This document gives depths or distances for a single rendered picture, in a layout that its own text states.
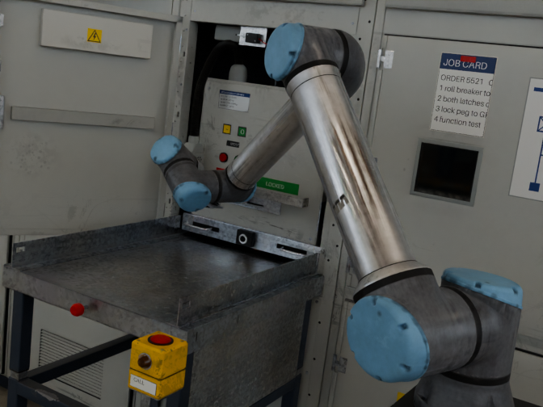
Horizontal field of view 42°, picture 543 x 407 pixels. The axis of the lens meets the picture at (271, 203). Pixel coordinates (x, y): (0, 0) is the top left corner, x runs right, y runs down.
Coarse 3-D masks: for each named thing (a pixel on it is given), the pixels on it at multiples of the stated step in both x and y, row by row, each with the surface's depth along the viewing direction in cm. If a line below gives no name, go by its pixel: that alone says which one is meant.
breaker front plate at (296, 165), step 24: (216, 96) 234; (264, 96) 225; (288, 96) 220; (216, 120) 235; (240, 120) 230; (264, 120) 226; (216, 144) 236; (240, 144) 231; (216, 168) 237; (288, 168) 223; (312, 168) 219; (312, 192) 219; (216, 216) 239; (240, 216) 234; (264, 216) 229; (288, 216) 224; (312, 216) 220; (312, 240) 221
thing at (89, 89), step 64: (0, 0) 207; (64, 0) 213; (0, 64) 208; (64, 64) 220; (128, 64) 230; (0, 128) 212; (64, 128) 224; (128, 128) 235; (0, 192) 218; (64, 192) 228; (128, 192) 240
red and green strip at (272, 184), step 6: (264, 180) 228; (270, 180) 227; (276, 180) 225; (258, 186) 229; (264, 186) 228; (270, 186) 227; (276, 186) 226; (282, 186) 225; (288, 186) 223; (294, 186) 222; (288, 192) 224; (294, 192) 223
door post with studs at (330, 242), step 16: (368, 0) 200; (368, 16) 200; (368, 32) 201; (368, 48) 201; (352, 96) 205; (336, 224) 212; (336, 240) 212; (320, 256) 216; (336, 256) 212; (320, 272) 216; (336, 272) 213; (320, 320) 217; (320, 336) 218; (320, 352) 218; (320, 368) 219; (320, 384) 220
